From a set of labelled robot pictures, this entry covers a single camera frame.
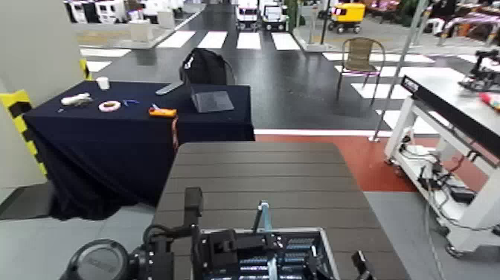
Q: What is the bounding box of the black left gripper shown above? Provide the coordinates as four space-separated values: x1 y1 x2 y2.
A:
132 224 284 280

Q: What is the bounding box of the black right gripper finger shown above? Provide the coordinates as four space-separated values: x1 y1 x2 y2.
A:
350 249 373 280

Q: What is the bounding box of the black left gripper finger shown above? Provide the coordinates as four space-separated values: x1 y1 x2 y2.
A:
306 246 331 280

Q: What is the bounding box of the blue plastic crate with handle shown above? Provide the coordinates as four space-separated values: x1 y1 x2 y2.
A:
198 200 342 280

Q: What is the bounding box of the black power adapter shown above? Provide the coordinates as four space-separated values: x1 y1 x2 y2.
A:
448 186 477 205

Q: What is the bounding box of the grey laptop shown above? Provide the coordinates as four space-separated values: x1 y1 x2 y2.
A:
189 83 236 115

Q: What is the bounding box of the orange hand tool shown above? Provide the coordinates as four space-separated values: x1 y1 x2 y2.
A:
147 104 179 119

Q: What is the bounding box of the table with black cloth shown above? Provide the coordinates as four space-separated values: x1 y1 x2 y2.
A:
22 80 256 222

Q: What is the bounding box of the grey flat bar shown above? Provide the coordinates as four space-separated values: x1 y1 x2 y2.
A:
155 80 185 97

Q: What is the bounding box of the black backpack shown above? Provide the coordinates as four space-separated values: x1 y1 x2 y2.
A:
179 47 237 86

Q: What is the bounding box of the white workbench with black edge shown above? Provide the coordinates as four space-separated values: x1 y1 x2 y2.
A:
383 66 500 256

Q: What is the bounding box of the pink white tape roll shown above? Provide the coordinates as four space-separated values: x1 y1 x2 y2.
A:
97 100 122 113

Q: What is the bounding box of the slanted metal pole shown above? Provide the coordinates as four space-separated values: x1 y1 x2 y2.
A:
368 0 429 143

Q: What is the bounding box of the red coloured object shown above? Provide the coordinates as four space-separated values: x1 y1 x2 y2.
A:
478 92 500 112

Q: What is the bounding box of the wicker metal chair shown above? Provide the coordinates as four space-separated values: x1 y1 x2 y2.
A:
336 36 387 107

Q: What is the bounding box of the white crumpled cloth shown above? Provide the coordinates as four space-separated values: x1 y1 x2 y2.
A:
60 92 94 107

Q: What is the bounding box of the white delivery vehicle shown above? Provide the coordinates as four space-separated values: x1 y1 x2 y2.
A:
260 0 289 32
234 0 260 32

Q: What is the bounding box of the yellow black striped corner guard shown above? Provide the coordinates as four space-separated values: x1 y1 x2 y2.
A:
79 58 93 81
0 89 48 178

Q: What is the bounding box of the black street pole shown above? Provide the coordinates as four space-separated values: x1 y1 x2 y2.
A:
308 0 338 53

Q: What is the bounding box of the yellow delivery vehicle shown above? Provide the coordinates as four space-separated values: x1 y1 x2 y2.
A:
327 2 367 34

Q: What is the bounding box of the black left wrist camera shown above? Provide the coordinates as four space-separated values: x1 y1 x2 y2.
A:
184 187 205 229

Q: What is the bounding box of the grey floor cable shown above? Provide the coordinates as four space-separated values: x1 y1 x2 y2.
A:
423 201 447 280

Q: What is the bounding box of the orange hanging strap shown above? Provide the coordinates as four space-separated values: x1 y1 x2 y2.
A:
171 117 180 153

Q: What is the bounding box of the white pedestal block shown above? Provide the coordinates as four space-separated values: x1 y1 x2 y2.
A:
129 19 155 42
156 9 176 30

